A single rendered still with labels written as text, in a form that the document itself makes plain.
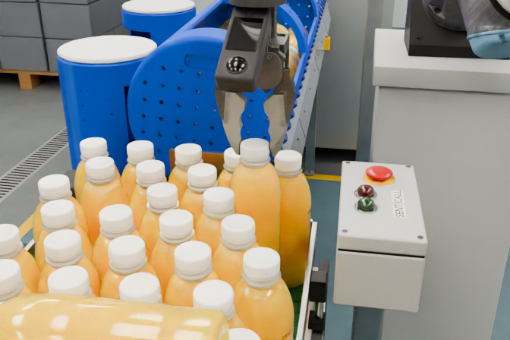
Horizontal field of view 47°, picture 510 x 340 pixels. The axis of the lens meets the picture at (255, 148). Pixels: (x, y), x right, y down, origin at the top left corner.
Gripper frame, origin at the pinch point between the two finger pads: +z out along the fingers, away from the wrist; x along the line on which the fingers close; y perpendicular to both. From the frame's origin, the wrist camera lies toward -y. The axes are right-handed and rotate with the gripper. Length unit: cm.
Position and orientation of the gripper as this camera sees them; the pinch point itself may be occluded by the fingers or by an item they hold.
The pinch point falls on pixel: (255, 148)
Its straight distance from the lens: 77.9
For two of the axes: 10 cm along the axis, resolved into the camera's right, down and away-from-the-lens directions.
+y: 1.6, -4.1, 9.0
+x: -9.9, -0.6, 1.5
